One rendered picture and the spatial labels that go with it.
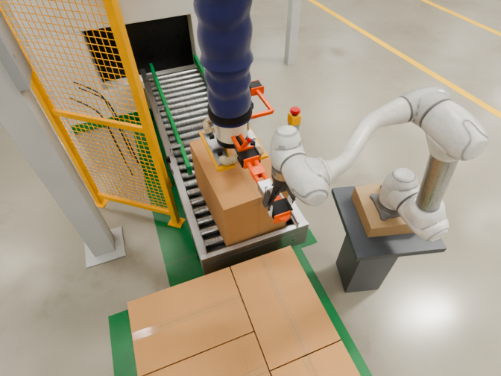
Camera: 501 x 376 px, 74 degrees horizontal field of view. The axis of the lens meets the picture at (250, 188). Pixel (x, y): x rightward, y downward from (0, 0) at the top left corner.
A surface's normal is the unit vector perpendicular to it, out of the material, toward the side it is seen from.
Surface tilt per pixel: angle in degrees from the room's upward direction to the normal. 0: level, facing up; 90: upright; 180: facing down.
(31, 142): 90
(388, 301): 0
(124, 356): 0
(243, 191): 0
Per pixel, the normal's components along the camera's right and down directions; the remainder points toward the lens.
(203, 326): -0.01, -0.66
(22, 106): 0.36, 0.69
